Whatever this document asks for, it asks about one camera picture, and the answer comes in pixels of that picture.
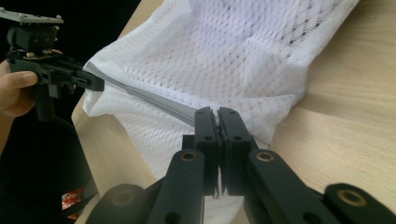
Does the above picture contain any red and white packet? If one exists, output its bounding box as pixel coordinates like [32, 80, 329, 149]
[61, 186, 85, 220]

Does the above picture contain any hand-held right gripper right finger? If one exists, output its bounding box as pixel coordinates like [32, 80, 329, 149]
[218, 106, 260, 197]

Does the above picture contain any pale garment inside bag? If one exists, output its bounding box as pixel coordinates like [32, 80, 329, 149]
[174, 0, 312, 82]

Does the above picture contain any white mesh laundry bag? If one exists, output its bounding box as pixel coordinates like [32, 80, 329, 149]
[82, 0, 361, 224]

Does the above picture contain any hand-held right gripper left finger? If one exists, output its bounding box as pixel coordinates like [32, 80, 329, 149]
[182, 106, 223, 198]

